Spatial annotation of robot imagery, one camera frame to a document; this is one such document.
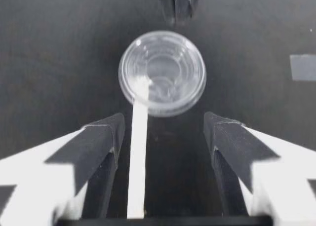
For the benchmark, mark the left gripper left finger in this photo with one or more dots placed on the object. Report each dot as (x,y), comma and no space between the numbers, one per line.
(81,149)

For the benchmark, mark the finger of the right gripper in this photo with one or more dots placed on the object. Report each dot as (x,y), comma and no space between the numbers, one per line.
(166,4)
(184,4)

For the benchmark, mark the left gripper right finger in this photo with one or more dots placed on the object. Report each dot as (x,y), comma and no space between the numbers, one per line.
(237,147)

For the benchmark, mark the clear plastic cup with lid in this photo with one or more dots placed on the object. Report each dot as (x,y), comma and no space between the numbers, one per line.
(170,87)

